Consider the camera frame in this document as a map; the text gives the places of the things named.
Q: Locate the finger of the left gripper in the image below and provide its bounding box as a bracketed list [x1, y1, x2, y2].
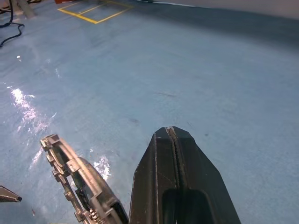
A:
[0, 185, 23, 203]

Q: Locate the black floor cable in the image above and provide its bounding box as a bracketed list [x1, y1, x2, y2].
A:
[0, 22, 25, 49]
[0, 0, 14, 28]

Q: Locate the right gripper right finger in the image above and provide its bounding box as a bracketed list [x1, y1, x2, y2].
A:
[168, 127, 242, 224]

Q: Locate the blue plastic table cover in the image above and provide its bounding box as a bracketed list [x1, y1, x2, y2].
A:
[0, 0, 299, 224]

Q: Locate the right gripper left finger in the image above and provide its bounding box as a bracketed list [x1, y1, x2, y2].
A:
[129, 127, 180, 224]

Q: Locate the grey metal post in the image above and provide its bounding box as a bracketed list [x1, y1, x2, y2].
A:
[15, 0, 36, 18]

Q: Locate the grey finned motor housing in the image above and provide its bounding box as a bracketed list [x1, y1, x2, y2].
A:
[40, 134, 129, 224]

